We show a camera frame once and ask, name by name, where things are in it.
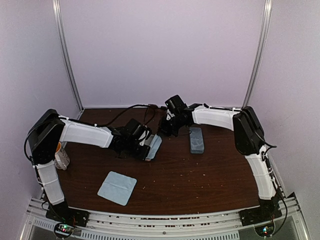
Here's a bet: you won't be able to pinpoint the pink glasses case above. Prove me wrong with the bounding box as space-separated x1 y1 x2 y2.
143 133 163 163

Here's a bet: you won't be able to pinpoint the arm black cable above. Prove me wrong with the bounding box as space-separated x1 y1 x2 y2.
203 101 288 226
23 104 151 161

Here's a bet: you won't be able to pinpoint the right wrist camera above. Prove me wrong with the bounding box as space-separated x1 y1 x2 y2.
166 109 175 121

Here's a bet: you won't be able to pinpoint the patterned mug orange inside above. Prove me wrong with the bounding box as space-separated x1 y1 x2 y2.
54 142 70 171

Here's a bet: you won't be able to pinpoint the dark sunglasses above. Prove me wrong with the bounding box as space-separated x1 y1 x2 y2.
143 104 167 126

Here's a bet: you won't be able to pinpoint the light blue cloth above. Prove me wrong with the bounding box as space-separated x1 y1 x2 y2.
97 171 137 206
146 134 163 161

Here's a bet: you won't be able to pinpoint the right aluminium frame post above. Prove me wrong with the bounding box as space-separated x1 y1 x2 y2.
242 0 273 107

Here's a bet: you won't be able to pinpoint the aluminium frame post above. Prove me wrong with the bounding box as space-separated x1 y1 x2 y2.
242 0 273 107
52 0 84 112

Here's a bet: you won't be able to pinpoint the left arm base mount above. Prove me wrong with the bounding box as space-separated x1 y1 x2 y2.
45 209 90 239

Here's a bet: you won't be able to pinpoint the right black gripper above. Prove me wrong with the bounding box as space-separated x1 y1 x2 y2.
158 114 188 137

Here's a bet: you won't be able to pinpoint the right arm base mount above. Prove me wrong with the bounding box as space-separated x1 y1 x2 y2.
239 207 282 238

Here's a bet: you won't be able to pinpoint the left aluminium frame post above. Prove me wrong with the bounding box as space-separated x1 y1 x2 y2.
52 0 84 112

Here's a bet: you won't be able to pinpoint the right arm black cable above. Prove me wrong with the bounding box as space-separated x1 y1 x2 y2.
203 101 288 226

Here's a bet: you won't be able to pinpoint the aluminium front rail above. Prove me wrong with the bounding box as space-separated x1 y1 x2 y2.
17 197 312 240

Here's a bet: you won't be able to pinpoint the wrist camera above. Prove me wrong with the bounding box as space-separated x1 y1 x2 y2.
138 128 152 146
166 109 175 121

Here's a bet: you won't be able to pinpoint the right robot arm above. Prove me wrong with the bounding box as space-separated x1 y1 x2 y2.
158 95 280 221

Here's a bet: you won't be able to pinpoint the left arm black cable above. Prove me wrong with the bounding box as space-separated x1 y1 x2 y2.
23 104 151 161

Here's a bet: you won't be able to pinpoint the grey-blue glasses case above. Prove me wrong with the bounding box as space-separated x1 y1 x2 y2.
189 127 205 154

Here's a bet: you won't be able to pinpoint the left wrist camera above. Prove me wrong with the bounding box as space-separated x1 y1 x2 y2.
138 128 152 146

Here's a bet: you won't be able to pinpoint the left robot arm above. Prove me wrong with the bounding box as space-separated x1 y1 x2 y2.
24 109 157 222

